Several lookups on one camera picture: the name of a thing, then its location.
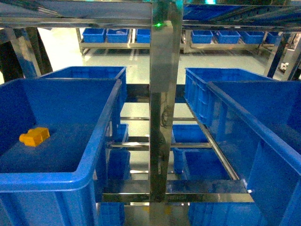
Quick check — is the yellow toy block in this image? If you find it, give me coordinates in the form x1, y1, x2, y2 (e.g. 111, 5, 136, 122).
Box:
19, 127, 50, 147

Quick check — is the blue bin rear left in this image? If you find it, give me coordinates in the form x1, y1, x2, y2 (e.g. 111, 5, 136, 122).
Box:
40, 66, 127, 111

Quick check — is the blue bin rear right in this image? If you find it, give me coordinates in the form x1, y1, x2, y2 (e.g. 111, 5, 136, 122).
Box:
183, 67, 278, 125

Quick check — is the steel rack cross beam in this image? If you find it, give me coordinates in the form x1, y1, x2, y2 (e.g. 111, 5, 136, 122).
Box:
95, 180, 253, 203

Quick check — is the large blue bin front left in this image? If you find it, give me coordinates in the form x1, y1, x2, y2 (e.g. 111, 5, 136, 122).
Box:
0, 79, 121, 226

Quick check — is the large blue bin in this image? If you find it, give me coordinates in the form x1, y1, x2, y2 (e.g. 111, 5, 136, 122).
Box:
188, 80, 301, 226
0, 79, 121, 226

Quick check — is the large blue bin front right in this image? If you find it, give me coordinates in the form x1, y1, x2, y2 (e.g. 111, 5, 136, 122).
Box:
188, 80, 301, 226

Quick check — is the steel rack center post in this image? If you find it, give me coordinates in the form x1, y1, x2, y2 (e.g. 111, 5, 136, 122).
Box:
149, 0, 183, 226

